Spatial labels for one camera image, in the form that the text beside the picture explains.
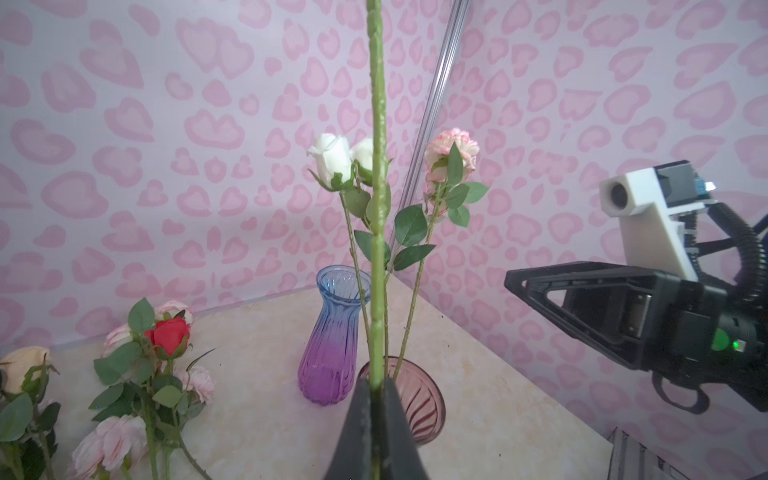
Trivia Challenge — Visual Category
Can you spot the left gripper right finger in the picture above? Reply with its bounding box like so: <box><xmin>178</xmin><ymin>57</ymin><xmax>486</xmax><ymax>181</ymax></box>
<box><xmin>381</xmin><ymin>377</ymin><xmax>428</xmax><ymax>480</ymax></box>

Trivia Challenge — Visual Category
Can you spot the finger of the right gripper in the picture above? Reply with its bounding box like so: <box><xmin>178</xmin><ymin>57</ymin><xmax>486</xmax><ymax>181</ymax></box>
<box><xmin>521</xmin><ymin>293</ymin><xmax>660</xmax><ymax>369</ymax></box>
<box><xmin>504</xmin><ymin>262</ymin><xmax>666</xmax><ymax>318</ymax></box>

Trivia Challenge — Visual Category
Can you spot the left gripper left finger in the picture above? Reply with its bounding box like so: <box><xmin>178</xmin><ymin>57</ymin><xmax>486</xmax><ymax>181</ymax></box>
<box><xmin>324</xmin><ymin>379</ymin><xmax>372</xmax><ymax>480</ymax></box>

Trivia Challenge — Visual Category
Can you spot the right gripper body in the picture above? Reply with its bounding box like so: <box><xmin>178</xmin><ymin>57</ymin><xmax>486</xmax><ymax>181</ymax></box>
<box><xmin>623</xmin><ymin>272</ymin><xmax>767</xmax><ymax>414</ymax></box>

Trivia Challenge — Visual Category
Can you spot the pink rose stem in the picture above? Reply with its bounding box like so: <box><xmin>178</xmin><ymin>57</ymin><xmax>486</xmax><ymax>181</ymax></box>
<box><xmin>390</xmin><ymin>128</ymin><xmax>489</xmax><ymax>379</ymax></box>

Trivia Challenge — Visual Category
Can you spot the light blue rose stem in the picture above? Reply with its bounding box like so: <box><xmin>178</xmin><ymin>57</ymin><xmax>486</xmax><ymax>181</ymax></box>
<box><xmin>353</xmin><ymin>0</ymin><xmax>436</xmax><ymax>480</ymax></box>

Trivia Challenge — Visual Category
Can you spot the white rose stem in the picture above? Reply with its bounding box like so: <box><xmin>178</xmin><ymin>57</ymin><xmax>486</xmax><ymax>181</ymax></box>
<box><xmin>308</xmin><ymin>133</ymin><xmax>375</xmax><ymax>346</ymax></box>

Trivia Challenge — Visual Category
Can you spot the maroon grey glass vase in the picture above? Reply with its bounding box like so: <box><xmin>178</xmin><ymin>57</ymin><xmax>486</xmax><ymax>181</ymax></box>
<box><xmin>372</xmin><ymin>359</ymin><xmax>446</xmax><ymax>447</ymax></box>

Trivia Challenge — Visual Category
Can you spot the blue purple glass vase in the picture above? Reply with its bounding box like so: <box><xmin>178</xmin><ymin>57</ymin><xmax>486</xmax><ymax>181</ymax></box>
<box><xmin>298</xmin><ymin>265</ymin><xmax>371</xmax><ymax>406</ymax></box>

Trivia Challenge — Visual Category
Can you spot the red rose stem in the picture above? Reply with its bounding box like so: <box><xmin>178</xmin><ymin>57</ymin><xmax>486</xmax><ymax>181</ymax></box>
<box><xmin>86</xmin><ymin>296</ymin><xmax>217</xmax><ymax>480</ymax></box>

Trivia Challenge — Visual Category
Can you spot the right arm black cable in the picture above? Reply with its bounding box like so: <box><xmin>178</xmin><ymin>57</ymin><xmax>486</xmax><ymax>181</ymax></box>
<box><xmin>695</xmin><ymin>200</ymin><xmax>768</xmax><ymax>307</ymax></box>

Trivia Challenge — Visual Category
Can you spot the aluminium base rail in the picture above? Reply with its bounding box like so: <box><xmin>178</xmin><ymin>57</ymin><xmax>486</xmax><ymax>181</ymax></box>
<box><xmin>607</xmin><ymin>428</ymin><xmax>688</xmax><ymax>480</ymax></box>

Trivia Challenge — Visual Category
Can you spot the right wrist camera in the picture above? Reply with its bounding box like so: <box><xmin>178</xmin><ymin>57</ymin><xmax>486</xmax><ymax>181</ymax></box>
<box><xmin>599</xmin><ymin>160</ymin><xmax>716</xmax><ymax>281</ymax></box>

